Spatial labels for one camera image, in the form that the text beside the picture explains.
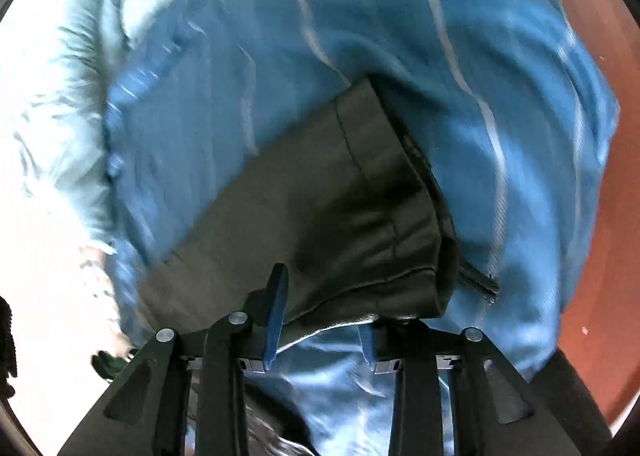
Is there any black jacket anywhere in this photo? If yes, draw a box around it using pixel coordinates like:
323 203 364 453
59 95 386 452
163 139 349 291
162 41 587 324
138 76 499 345

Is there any blue striped bed sheet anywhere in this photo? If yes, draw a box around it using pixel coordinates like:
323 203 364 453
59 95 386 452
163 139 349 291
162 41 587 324
14 0 622 456

